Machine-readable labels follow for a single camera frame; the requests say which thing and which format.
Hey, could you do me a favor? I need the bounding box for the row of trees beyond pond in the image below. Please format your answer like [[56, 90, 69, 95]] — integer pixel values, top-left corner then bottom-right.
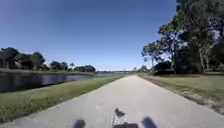
[[0, 46, 97, 73]]

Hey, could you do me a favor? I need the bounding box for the grassy bank beyond pond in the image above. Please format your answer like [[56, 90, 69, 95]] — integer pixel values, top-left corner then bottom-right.
[[0, 68, 98, 76]]

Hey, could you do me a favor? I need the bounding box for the wide grass field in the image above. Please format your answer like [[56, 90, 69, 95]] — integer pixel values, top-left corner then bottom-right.
[[136, 72, 224, 116]]

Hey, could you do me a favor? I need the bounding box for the robot's own part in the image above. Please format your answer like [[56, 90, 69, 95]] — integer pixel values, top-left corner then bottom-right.
[[72, 119, 86, 128], [141, 116, 158, 128]]

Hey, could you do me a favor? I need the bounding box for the dark pond water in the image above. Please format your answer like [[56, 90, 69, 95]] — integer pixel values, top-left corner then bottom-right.
[[0, 72, 118, 94]]

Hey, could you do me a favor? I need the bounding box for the group of tall trees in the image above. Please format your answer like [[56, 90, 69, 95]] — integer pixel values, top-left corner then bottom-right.
[[140, 0, 224, 76]]

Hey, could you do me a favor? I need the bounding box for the grass strip beside water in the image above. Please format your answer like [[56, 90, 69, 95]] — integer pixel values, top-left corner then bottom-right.
[[0, 75, 126, 125]]

